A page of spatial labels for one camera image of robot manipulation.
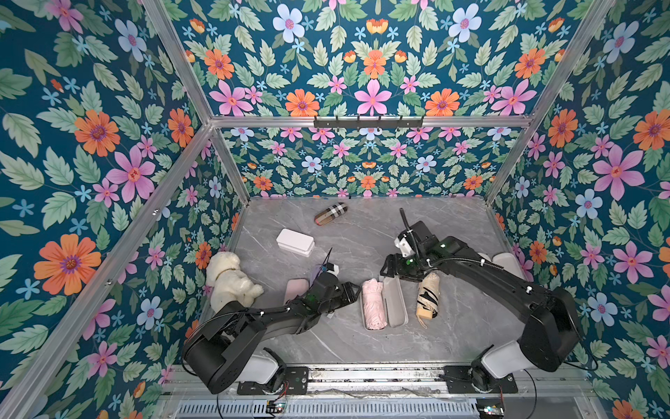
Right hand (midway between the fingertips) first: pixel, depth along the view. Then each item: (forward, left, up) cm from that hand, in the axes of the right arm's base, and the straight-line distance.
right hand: (392, 268), depth 82 cm
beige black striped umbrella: (-3, -13, -9) cm, 16 cm away
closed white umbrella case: (+17, +36, -10) cm, 41 cm away
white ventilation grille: (-36, +18, -15) cm, 42 cm away
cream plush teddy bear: (-5, +52, -2) cm, 53 cm away
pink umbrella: (-9, +5, -10) cm, 14 cm away
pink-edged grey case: (-9, -2, -12) cm, 14 cm away
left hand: (-3, +10, -9) cm, 14 cm away
